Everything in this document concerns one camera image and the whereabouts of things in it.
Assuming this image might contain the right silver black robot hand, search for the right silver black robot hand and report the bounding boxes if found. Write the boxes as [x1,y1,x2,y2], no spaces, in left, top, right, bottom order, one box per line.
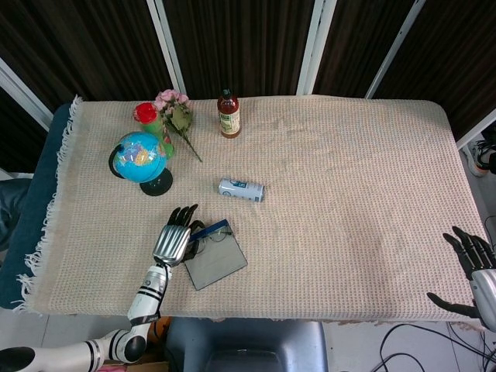
[426,226,496,332]

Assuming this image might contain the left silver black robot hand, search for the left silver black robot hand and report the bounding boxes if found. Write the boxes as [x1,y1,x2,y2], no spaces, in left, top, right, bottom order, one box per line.
[152,203,207,268]

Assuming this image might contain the thin-framed eyeglasses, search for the thin-framed eyeglasses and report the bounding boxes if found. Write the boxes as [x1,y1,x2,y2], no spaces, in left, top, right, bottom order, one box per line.
[195,228,235,252]

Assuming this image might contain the blue rectangular box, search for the blue rectangular box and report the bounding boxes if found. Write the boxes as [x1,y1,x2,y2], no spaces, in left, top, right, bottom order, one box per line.
[182,219,249,291]

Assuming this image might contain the orange plastic object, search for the orange plastic object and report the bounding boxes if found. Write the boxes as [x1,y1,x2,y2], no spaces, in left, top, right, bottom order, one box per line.
[149,316,171,344]

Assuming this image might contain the silver blue drink can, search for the silver blue drink can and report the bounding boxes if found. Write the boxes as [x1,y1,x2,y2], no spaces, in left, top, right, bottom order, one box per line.
[218,177,266,203]

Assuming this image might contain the blue desk globe black stand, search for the blue desk globe black stand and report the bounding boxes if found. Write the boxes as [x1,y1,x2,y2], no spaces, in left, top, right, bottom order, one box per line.
[108,131,174,197]

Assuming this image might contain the brown cardboard box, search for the brown cardboard box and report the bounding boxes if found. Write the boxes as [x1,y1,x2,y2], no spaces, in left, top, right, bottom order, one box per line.
[102,359,170,372]

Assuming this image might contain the pink artificial flower bunch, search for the pink artificial flower bunch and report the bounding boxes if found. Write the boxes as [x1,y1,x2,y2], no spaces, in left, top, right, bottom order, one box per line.
[154,89,204,164]

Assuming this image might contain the white black orange sneaker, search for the white black orange sneaker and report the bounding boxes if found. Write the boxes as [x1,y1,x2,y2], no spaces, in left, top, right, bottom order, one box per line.
[463,138,496,178]

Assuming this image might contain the green tube red lid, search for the green tube red lid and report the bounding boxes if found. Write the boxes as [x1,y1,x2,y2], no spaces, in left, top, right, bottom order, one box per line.
[133,102,176,158]

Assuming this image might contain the brown tea bottle green label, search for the brown tea bottle green label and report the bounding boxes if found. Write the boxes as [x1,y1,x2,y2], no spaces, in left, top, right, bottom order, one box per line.
[216,88,243,139]

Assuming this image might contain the teal padded table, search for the teal padded table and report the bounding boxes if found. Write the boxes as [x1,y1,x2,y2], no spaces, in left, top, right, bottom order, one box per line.
[0,102,74,310]

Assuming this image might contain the beige waffle tablecloth with fringe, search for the beige waffle tablecloth with fringe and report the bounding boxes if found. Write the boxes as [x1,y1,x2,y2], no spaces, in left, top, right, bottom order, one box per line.
[15,95,490,325]

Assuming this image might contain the blue jeans leg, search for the blue jeans leg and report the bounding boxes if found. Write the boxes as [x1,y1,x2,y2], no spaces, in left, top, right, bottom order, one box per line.
[0,177,35,253]

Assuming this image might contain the black floor cables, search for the black floor cables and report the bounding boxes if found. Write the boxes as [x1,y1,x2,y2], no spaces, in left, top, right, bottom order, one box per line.
[378,323,496,372]

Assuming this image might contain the white screen frame post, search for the white screen frame post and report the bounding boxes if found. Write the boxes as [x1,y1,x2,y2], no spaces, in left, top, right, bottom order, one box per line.
[363,0,427,100]
[0,57,54,131]
[296,0,348,96]
[146,0,188,96]
[455,118,496,151]

